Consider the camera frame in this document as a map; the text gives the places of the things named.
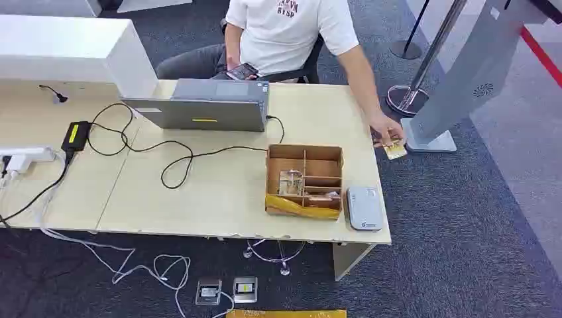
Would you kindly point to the brown printed card stack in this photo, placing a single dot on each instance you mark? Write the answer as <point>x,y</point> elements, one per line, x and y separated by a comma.
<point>324,197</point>

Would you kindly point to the pale desk leg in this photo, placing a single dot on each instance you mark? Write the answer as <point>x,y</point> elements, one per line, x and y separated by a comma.
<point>349,259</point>

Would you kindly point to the white desk partition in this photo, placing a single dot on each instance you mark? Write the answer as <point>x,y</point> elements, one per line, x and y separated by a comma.
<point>66,44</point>

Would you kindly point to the dark smartphone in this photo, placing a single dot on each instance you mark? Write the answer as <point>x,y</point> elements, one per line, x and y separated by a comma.
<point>242,71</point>

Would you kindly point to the person's right hand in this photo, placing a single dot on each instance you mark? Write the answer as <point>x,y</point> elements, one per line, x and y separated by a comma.
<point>233,62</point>

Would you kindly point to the grey laptop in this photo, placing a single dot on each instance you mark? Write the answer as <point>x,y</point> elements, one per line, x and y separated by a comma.
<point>206,112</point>

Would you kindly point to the white counter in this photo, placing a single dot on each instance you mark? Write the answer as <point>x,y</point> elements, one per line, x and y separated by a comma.
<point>48,6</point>
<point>151,4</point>

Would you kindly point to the chrome stanchion post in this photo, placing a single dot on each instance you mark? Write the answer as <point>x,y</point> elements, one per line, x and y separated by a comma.
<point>419,72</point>

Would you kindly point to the seated person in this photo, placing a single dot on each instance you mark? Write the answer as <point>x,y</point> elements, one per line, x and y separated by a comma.
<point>281,35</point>

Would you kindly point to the yellow tape strip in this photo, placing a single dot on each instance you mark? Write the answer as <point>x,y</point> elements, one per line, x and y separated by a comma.
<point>303,211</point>

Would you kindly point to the black stanchion post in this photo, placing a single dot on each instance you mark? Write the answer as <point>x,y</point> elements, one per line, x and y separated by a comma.
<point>406,49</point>

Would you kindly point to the grey card reader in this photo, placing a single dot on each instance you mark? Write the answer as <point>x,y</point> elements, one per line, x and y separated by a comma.
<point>364,210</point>

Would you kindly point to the white power strip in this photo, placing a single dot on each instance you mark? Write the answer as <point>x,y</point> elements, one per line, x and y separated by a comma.
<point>26,157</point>

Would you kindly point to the black power adapter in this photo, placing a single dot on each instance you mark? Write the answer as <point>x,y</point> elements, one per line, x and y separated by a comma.
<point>76,136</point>

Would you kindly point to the person's left hand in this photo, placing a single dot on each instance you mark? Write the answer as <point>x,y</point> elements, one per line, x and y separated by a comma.
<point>386,128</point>

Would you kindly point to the wooden compartment box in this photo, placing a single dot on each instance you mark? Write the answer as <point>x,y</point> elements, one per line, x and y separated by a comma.
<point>285,164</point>

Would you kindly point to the steel floor socket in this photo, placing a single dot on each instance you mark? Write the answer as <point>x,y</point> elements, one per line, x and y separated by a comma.
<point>245,289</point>
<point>208,292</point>

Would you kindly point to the grey kiosk stand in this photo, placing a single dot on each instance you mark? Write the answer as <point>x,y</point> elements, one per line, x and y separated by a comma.
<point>465,70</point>

